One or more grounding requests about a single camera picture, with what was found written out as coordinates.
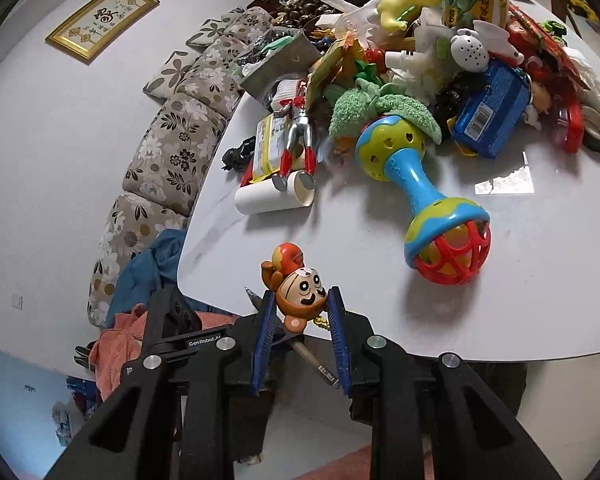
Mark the colourful dumbbell rattle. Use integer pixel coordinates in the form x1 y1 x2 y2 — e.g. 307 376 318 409
355 115 492 286

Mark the yellow packet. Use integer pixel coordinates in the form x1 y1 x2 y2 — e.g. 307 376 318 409
240 112 292 186

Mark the blue cloth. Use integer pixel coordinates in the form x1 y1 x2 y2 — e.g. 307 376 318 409
107 230 241 329

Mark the red plastic ring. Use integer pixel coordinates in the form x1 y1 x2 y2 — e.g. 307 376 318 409
550 101 586 155

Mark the gold framed wall picture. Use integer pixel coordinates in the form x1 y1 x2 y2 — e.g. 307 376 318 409
46 0 161 65

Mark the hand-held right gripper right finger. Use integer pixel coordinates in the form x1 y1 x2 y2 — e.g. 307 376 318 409
327 286 563 480

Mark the white spray bottle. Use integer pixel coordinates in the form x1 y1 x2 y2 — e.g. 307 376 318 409
385 35 456 92

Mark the beige pen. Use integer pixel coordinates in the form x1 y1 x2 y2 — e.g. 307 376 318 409
244 287 342 391

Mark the grey box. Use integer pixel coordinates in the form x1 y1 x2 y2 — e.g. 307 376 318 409
232 27 321 111

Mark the yellow toy vehicle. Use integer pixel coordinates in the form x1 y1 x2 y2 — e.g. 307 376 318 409
567 0 599 21

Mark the tape roll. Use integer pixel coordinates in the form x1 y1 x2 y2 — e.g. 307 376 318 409
580 105 600 154

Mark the silver red hero figure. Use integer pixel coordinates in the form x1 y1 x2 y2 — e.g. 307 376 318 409
271 95 317 192

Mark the white paper cup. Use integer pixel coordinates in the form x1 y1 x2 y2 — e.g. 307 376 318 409
234 169 315 216

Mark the green plush cloth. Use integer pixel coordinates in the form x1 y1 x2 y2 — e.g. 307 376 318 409
328 78 441 146

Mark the white plastic bag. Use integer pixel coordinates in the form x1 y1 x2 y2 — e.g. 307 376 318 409
565 45 600 107

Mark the orange towel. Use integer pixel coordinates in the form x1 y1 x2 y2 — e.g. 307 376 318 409
89 304 241 401

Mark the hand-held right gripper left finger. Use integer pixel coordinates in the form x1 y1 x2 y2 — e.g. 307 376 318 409
45 289 277 480

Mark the green toy car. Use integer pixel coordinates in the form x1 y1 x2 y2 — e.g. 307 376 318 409
542 19 569 44

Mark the floral sofa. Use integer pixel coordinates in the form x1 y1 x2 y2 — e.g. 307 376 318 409
87 6 276 329

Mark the blue plastic toy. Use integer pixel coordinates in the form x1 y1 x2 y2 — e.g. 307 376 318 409
52 375 101 444

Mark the blue packet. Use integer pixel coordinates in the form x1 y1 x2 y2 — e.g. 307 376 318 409
452 62 531 160

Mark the orange monkey toy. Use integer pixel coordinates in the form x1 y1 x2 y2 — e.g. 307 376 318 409
260 242 331 334

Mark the white shower head toy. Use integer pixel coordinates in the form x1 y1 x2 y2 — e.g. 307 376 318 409
450 20 525 74

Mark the floral throw pillow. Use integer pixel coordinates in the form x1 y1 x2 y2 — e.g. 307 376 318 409
144 50 201 100
186 7 245 49

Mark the red packaging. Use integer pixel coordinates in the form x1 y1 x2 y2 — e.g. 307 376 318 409
505 2 592 92

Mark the black figurine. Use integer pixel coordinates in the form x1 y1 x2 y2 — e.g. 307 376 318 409
222 136 257 173

